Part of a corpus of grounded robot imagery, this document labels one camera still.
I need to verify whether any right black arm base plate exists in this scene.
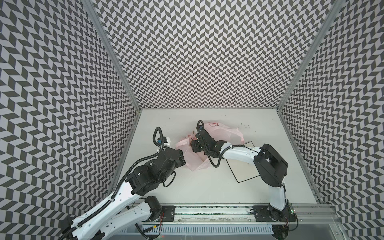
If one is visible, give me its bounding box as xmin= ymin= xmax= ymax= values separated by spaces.
xmin=250 ymin=205 xmax=298 ymax=223

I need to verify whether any aluminium rail frame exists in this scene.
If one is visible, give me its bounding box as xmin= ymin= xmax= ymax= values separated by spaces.
xmin=109 ymin=204 xmax=348 ymax=240

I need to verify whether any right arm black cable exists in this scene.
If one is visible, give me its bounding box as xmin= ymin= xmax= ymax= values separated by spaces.
xmin=196 ymin=120 xmax=256 ymax=168

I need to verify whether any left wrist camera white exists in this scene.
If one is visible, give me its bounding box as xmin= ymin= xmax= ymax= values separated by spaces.
xmin=156 ymin=137 xmax=171 ymax=148

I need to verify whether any white square mat black border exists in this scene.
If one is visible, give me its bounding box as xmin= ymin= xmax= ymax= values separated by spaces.
xmin=221 ymin=142 xmax=260 ymax=183

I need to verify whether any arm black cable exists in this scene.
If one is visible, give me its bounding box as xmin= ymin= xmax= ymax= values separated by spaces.
xmin=196 ymin=120 xmax=256 ymax=168
xmin=58 ymin=126 xmax=166 ymax=240

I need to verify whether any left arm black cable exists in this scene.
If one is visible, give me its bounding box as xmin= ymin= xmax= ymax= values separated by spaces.
xmin=58 ymin=126 xmax=166 ymax=240

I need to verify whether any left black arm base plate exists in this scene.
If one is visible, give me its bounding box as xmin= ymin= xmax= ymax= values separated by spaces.
xmin=149 ymin=205 xmax=176 ymax=223

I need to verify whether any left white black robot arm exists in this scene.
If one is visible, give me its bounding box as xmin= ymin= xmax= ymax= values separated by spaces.
xmin=59 ymin=148 xmax=186 ymax=240

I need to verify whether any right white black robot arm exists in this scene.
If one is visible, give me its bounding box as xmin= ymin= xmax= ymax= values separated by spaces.
xmin=192 ymin=127 xmax=289 ymax=222

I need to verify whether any pink plastic bag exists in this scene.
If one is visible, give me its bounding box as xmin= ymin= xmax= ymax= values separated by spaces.
xmin=176 ymin=120 xmax=245 ymax=172

